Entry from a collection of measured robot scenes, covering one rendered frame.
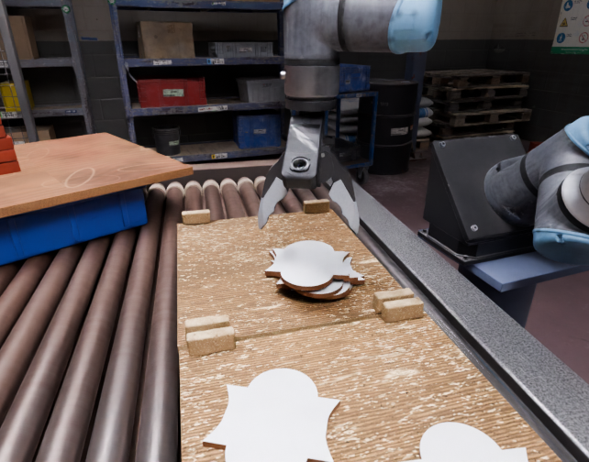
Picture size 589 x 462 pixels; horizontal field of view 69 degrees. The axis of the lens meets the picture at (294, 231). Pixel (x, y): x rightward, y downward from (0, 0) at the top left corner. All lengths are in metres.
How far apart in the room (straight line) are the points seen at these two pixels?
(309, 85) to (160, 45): 4.13
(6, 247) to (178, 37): 3.95
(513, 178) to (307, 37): 0.54
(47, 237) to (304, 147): 0.56
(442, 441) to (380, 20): 0.45
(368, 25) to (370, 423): 0.44
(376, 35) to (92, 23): 4.80
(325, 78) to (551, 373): 0.47
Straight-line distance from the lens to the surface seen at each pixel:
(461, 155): 1.01
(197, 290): 0.70
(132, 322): 0.68
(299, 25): 0.58
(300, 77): 0.58
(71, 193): 0.89
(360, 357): 0.56
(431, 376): 0.56
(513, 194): 0.96
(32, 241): 0.93
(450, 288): 0.77
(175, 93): 4.64
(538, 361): 0.66
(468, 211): 0.95
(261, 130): 4.91
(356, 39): 0.57
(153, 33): 4.66
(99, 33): 5.25
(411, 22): 0.54
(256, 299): 0.66
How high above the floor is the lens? 1.30
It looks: 25 degrees down
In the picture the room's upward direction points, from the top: straight up
